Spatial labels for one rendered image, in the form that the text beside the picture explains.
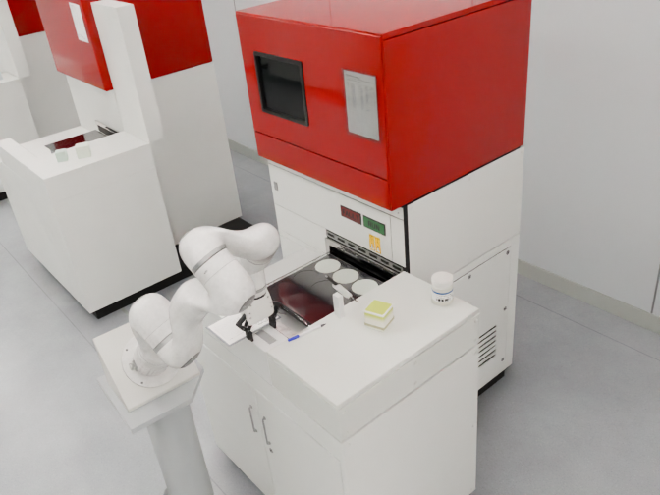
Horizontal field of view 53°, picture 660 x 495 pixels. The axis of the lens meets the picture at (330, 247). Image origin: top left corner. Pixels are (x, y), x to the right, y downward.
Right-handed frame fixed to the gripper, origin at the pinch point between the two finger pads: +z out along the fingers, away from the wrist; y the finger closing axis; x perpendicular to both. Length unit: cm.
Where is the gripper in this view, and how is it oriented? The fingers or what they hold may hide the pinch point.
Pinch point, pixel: (261, 330)
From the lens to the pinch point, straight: 217.8
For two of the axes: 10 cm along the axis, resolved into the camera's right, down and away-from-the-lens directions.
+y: -7.6, 3.9, -5.2
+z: 1.0, 8.6, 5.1
